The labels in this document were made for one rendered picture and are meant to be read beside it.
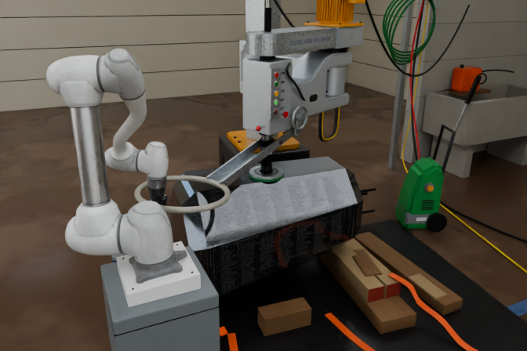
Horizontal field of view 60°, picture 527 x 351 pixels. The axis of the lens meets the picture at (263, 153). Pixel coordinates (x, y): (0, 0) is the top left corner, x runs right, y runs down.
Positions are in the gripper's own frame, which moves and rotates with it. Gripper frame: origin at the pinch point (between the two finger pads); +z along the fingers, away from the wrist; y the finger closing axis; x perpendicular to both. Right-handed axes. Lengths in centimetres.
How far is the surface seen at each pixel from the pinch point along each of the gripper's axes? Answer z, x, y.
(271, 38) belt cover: -89, -21, 70
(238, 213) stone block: 9, -15, 54
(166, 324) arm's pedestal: 14, -38, -41
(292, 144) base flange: -5, 0, 164
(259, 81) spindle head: -65, -15, 71
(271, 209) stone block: 9, -29, 69
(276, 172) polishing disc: -8, -23, 86
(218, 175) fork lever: -11, -1, 52
